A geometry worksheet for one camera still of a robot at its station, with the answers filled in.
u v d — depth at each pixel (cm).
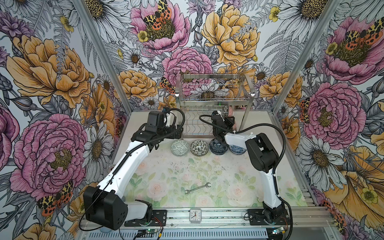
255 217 74
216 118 81
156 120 59
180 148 99
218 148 97
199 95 114
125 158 47
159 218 73
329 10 73
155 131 59
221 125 81
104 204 39
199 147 99
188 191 83
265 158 58
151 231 71
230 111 106
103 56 88
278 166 59
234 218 76
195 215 74
